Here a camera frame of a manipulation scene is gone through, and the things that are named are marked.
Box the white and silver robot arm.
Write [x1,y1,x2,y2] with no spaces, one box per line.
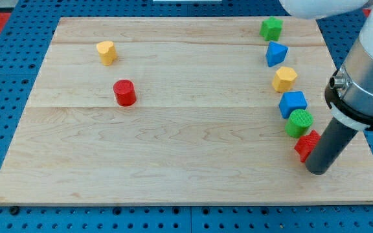
[280,0,373,131]

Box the blue triangle block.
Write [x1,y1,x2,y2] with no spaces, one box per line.
[266,41,288,67]

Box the light wooden board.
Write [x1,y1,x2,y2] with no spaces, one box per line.
[0,17,373,206]

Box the red cylinder block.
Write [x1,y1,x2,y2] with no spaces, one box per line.
[113,80,137,107]

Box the yellow heart block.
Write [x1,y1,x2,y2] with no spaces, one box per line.
[96,41,118,66]

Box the yellow hexagon block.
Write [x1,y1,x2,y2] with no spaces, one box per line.
[272,67,298,93]

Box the blue cube block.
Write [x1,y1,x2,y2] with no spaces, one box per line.
[278,91,308,119]

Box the green cylinder block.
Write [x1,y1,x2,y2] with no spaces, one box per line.
[285,109,313,139]

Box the green star block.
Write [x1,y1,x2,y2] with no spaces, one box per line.
[260,16,283,41]

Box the red star block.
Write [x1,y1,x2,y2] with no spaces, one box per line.
[294,130,321,163]

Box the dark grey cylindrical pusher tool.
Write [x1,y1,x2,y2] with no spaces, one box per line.
[305,118,357,175]

